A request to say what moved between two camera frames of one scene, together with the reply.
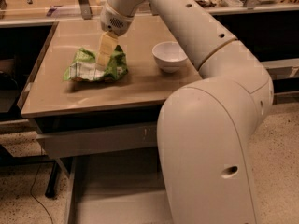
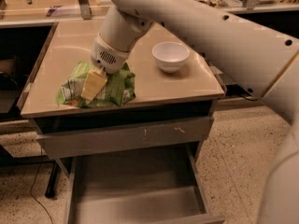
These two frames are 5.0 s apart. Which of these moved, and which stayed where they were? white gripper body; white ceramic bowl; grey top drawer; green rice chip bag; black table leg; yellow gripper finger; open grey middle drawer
Moved: white gripper body; yellow gripper finger; green rice chip bag
Stayed: black table leg; white ceramic bowl; open grey middle drawer; grey top drawer
